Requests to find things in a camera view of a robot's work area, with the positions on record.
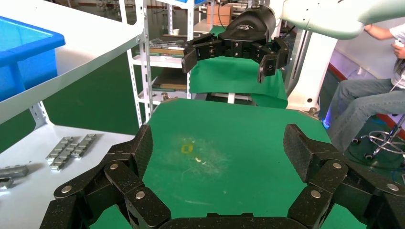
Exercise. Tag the white pillar stand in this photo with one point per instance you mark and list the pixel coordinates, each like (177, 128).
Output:
(311, 69)

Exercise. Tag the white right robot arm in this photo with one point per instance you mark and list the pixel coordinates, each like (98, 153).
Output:
(316, 15)

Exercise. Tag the white metal shelf rack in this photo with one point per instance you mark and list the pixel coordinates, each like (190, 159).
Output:
(88, 34)

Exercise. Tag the bare person forearm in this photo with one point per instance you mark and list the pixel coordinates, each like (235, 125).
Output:
(378, 32)

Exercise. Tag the brown cardboard box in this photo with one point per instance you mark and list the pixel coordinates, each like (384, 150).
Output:
(220, 15)

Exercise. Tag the white perforated storage rack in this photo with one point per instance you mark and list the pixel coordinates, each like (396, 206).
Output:
(164, 61)

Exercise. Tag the seated person in jeans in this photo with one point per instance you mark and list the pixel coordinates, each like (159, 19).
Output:
(364, 101)

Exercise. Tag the chrome stool base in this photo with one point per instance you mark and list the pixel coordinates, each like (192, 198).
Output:
(398, 126)

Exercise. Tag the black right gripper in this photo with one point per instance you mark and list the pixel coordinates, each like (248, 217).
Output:
(250, 28)

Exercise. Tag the blue plastic bin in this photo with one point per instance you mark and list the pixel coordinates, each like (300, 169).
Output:
(28, 41)

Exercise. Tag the small white cup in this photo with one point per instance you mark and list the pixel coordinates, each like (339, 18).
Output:
(176, 32)

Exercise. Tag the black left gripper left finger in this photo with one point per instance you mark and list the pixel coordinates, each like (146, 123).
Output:
(126, 177)

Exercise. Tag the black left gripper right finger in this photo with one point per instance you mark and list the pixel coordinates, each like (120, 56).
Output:
(329, 177)

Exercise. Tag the green draped cloth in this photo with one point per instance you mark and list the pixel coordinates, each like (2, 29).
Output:
(234, 75)

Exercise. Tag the white handheld device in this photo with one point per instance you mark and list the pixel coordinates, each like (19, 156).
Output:
(400, 42)

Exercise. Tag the seated person hand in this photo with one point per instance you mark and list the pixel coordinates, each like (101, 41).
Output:
(400, 52)

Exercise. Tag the scuffed green table cloth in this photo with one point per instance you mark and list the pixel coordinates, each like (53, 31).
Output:
(221, 177)

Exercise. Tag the silver binder clip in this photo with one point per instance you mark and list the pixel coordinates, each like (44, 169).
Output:
(164, 95)
(312, 110)

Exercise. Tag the small toothed metal strip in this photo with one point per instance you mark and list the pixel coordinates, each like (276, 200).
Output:
(14, 171)
(84, 145)
(65, 156)
(59, 150)

